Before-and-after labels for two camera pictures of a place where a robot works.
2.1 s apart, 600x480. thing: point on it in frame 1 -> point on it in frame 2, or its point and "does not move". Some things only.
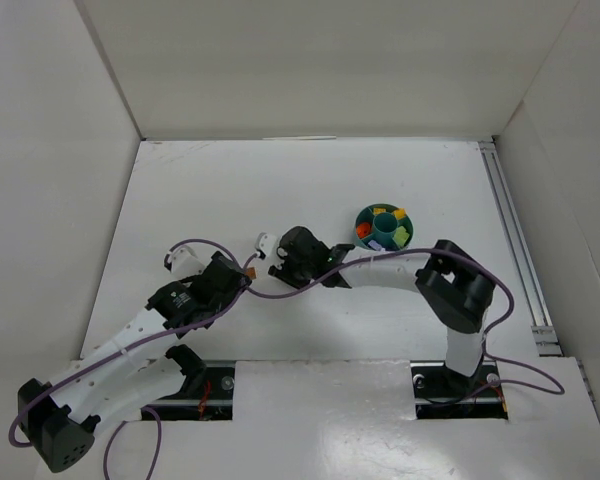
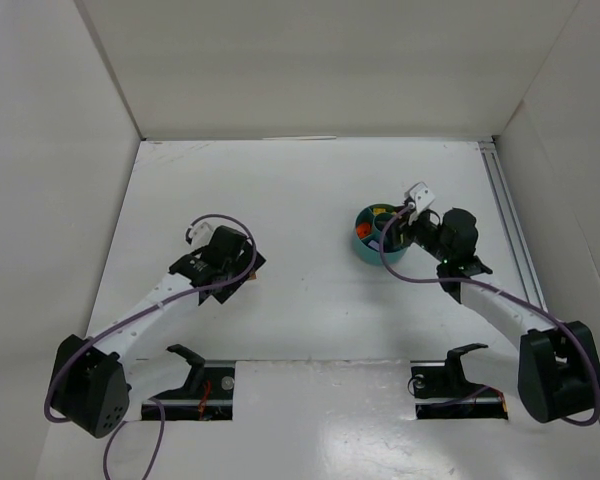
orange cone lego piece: [363, 230] does not move
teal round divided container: [390, 234] does not move
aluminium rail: [542, 323] does not move
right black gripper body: [284, 270] -> [412, 229]
